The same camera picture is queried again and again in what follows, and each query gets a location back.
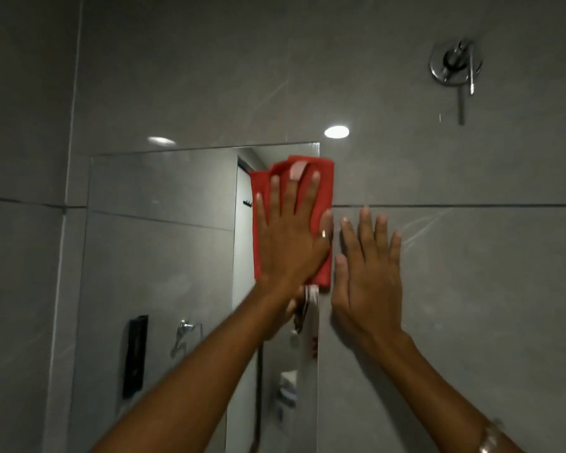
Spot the person's right hand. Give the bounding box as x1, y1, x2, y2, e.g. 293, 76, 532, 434
330, 206, 405, 347

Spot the person's left forearm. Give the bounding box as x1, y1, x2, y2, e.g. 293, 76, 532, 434
89, 280, 313, 453

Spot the red cleaning cloth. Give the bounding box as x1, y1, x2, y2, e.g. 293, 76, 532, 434
249, 155, 336, 294

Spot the chrome wall valve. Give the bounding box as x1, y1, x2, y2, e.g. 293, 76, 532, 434
428, 38, 485, 98

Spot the frameless wall mirror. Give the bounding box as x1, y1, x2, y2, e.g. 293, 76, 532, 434
67, 142, 321, 453

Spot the person's right forearm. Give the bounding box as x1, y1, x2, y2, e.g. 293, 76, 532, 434
361, 331, 525, 453

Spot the person's left hand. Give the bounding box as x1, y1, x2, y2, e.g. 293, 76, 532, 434
254, 171, 335, 298

